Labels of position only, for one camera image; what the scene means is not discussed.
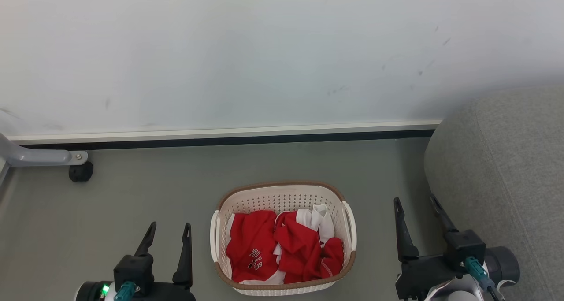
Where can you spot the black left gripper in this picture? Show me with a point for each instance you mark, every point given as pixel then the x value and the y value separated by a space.
pixel 169 293

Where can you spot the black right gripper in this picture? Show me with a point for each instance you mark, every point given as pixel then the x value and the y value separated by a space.
pixel 423 272

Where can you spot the cream perforated laundry basket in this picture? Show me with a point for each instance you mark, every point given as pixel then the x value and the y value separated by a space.
pixel 282 197

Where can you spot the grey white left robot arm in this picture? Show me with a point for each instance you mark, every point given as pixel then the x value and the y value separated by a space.
pixel 90 292

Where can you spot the red jersey with white lettering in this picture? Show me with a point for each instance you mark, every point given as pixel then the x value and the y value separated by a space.
pixel 251 243

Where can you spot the grey fabric sofa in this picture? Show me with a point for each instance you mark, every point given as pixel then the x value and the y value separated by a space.
pixel 506 160

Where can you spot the black caster wheel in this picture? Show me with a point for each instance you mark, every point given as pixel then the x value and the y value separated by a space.
pixel 80 172

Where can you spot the red garment with white trim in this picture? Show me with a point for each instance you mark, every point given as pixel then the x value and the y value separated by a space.
pixel 302 248

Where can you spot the white and black baseboard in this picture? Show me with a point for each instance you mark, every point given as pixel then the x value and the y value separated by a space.
pixel 220 135

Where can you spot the grey metal stand leg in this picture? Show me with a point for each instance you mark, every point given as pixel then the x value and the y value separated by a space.
pixel 39 156

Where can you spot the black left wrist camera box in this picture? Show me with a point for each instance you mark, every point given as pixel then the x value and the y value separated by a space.
pixel 132 268

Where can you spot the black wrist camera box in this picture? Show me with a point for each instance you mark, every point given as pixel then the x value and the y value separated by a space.
pixel 465 243
pixel 132 268

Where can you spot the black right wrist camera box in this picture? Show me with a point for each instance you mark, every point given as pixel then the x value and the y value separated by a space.
pixel 465 243

